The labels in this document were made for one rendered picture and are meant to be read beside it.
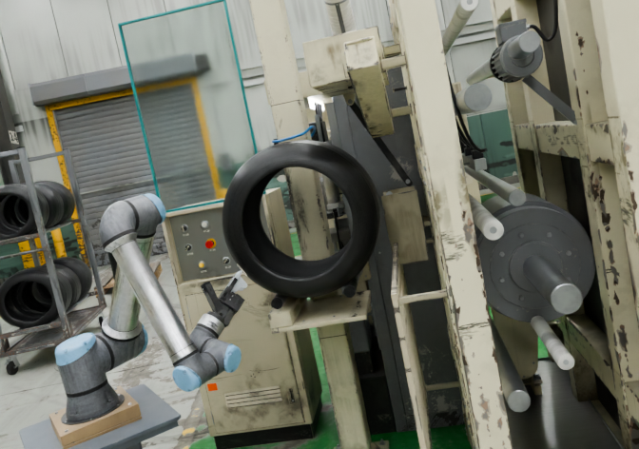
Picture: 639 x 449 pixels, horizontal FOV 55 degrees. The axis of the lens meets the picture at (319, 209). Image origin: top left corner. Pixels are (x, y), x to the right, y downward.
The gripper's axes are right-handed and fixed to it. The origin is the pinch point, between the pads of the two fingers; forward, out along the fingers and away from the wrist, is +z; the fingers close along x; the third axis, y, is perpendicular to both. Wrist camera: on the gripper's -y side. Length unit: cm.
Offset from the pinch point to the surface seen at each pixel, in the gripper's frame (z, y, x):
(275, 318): -5.6, 21.6, -2.6
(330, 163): 40, 2, 36
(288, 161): 34.7, -9.9, 28.8
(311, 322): -0.4, 33.5, 2.2
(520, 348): 49, 127, -5
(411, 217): 56, 46, 17
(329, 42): 52, -23, 71
